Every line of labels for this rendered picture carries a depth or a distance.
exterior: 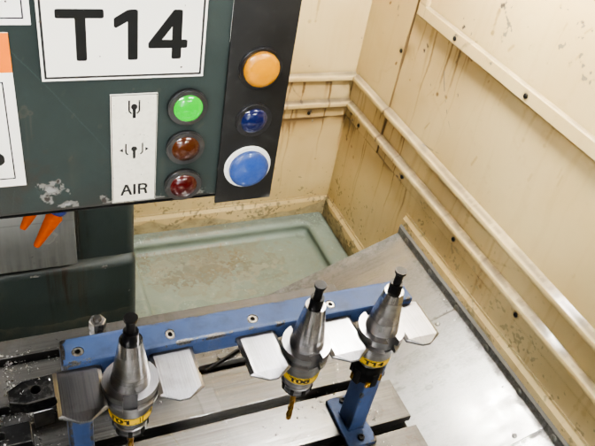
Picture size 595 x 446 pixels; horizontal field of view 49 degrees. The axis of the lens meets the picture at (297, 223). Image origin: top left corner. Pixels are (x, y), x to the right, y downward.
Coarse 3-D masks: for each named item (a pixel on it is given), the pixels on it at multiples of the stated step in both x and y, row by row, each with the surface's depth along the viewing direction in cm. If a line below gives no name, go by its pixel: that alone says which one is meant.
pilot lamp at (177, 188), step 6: (174, 180) 46; (180, 180) 47; (186, 180) 47; (192, 180) 47; (174, 186) 47; (180, 186) 47; (186, 186) 47; (192, 186) 47; (174, 192) 47; (180, 192) 47; (186, 192) 47; (192, 192) 48
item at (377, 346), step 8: (360, 320) 87; (400, 320) 88; (360, 328) 86; (400, 328) 87; (360, 336) 86; (368, 336) 85; (400, 336) 86; (368, 344) 85; (376, 344) 85; (384, 344) 85; (392, 344) 87; (368, 352) 86; (376, 352) 86; (384, 352) 86
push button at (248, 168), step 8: (248, 152) 47; (256, 152) 47; (240, 160) 47; (248, 160) 47; (256, 160) 48; (264, 160) 48; (232, 168) 47; (240, 168) 47; (248, 168) 48; (256, 168) 48; (264, 168) 48; (232, 176) 48; (240, 176) 48; (248, 176) 48; (256, 176) 48; (264, 176) 49; (240, 184) 48; (248, 184) 49
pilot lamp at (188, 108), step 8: (184, 96) 43; (192, 96) 43; (176, 104) 43; (184, 104) 43; (192, 104) 43; (200, 104) 43; (176, 112) 43; (184, 112) 43; (192, 112) 43; (200, 112) 44; (184, 120) 44
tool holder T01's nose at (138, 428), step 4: (112, 420) 78; (148, 420) 80; (112, 424) 79; (116, 424) 78; (140, 424) 78; (144, 424) 79; (116, 428) 78; (120, 428) 78; (124, 428) 77; (128, 428) 77; (132, 428) 77; (136, 428) 78; (140, 428) 78; (144, 428) 79; (116, 432) 78; (120, 432) 78; (124, 432) 78; (128, 432) 78; (132, 432) 78; (136, 432) 78; (140, 432) 79; (124, 436) 78; (128, 436) 78; (132, 436) 78
